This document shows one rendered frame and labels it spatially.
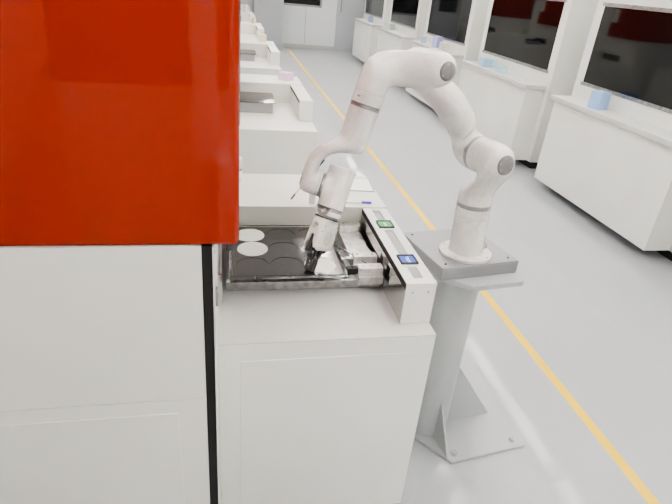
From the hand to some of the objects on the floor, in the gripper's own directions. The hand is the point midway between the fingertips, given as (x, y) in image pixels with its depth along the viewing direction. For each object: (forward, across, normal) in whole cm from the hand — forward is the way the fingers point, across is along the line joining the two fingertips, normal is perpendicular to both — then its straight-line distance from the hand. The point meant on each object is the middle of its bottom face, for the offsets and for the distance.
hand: (311, 264), depth 165 cm
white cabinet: (+76, -55, -14) cm, 95 cm away
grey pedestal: (+57, -96, +36) cm, 117 cm away
